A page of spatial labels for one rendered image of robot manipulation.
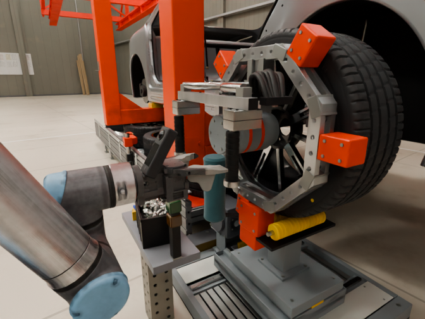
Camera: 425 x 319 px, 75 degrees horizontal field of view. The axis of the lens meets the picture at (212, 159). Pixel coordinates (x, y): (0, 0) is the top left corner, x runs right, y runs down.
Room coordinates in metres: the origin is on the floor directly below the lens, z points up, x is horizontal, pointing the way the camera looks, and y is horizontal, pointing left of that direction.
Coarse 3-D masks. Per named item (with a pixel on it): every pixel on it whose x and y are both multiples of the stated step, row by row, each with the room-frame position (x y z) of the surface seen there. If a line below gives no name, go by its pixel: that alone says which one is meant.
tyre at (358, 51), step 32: (288, 32) 0.94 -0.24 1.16; (320, 64) 0.83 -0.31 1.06; (352, 64) 0.79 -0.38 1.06; (384, 64) 0.87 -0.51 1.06; (352, 96) 0.73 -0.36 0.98; (384, 96) 0.79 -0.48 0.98; (352, 128) 0.72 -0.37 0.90; (384, 128) 0.76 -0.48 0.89; (384, 160) 0.79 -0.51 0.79; (320, 192) 0.78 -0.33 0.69; (352, 192) 0.77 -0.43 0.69
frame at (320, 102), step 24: (264, 48) 0.91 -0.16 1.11; (288, 48) 0.84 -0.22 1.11; (240, 72) 1.09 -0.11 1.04; (288, 72) 0.82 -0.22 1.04; (312, 72) 0.80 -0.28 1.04; (312, 96) 0.74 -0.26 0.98; (312, 120) 0.73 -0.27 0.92; (312, 144) 0.72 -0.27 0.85; (240, 168) 1.09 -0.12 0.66; (312, 168) 0.72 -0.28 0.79; (240, 192) 1.00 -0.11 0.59; (264, 192) 0.94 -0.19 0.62; (288, 192) 0.78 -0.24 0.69
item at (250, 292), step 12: (216, 252) 1.21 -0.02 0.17; (228, 252) 1.22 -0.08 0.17; (216, 264) 1.19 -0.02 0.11; (228, 264) 1.15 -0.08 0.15; (228, 276) 1.09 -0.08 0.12; (240, 276) 1.06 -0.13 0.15; (240, 288) 1.01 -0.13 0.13; (252, 288) 0.99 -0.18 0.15; (252, 300) 0.94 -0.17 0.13; (264, 300) 0.92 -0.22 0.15; (324, 300) 0.90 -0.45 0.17; (336, 300) 0.93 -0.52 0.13; (264, 312) 0.87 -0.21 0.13; (276, 312) 0.86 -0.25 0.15; (312, 312) 0.86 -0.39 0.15; (324, 312) 0.90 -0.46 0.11
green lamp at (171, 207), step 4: (180, 200) 0.79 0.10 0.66; (168, 204) 0.77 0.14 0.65; (172, 204) 0.77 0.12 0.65; (176, 204) 0.77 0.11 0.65; (180, 204) 0.78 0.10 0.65; (168, 208) 0.77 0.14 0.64; (172, 208) 0.77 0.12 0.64; (176, 208) 0.77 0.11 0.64; (180, 208) 0.78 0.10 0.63; (172, 212) 0.77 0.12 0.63; (176, 212) 0.77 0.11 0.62
